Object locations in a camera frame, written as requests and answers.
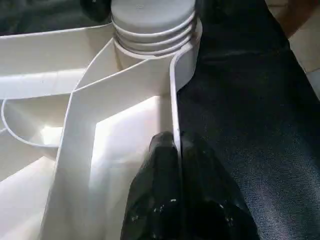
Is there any black work mat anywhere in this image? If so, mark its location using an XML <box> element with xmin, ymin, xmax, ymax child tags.
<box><xmin>0</xmin><ymin>0</ymin><xmax>320</xmax><ymax>240</ymax></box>

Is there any white plastic table top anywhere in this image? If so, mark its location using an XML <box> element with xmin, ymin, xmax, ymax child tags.
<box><xmin>0</xmin><ymin>20</ymin><xmax>203</xmax><ymax>240</ymax></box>

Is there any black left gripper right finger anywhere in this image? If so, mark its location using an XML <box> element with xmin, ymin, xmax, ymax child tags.
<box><xmin>179</xmin><ymin>135</ymin><xmax>261</xmax><ymax>240</ymax></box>

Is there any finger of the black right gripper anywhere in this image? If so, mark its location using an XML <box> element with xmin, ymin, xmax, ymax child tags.
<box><xmin>80</xmin><ymin>0</ymin><xmax>113</xmax><ymax>21</ymax></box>

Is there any white plastic table leg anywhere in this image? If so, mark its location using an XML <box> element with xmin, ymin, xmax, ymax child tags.
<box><xmin>110</xmin><ymin>0</ymin><xmax>198</xmax><ymax>56</ymax></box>

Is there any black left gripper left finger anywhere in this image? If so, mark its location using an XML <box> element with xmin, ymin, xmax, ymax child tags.
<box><xmin>120</xmin><ymin>132</ymin><xmax>182</xmax><ymax>240</ymax></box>

